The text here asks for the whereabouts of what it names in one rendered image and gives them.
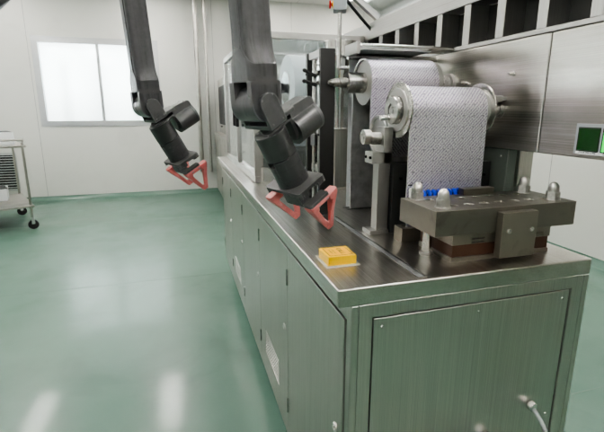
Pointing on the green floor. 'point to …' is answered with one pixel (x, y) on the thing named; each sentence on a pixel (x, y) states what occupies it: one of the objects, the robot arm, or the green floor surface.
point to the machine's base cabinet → (403, 345)
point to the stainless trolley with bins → (16, 182)
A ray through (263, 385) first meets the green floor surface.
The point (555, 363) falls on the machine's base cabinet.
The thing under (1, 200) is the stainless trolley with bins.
